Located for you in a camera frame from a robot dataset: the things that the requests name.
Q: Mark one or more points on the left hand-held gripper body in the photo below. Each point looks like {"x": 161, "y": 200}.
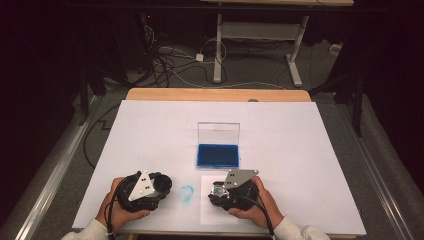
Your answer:
{"x": 140, "y": 190}

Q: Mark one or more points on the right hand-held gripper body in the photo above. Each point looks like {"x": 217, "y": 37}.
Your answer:
{"x": 240, "y": 180}

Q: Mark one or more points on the blue ink pad clear lid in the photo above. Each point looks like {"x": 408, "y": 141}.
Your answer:
{"x": 217, "y": 155}

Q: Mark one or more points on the person's left hand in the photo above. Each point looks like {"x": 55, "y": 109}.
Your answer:
{"x": 110, "y": 213}

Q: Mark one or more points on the person's right hand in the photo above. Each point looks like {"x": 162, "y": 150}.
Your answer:
{"x": 266, "y": 213}

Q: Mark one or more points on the white paper sheet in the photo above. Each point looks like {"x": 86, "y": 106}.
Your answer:
{"x": 213, "y": 216}

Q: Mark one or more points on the large white table cover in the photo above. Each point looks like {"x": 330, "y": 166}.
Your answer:
{"x": 283, "y": 140}

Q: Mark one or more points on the wooden table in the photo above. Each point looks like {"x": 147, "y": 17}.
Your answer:
{"x": 200, "y": 94}

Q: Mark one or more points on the white power adapter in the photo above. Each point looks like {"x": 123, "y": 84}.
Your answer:
{"x": 199, "y": 57}

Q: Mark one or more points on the black stand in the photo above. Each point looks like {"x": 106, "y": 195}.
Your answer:
{"x": 356, "y": 100}

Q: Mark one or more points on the metal floor rail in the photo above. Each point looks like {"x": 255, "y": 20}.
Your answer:
{"x": 376, "y": 173}
{"x": 56, "y": 173}

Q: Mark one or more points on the white desk frame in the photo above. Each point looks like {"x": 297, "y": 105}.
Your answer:
{"x": 260, "y": 30}

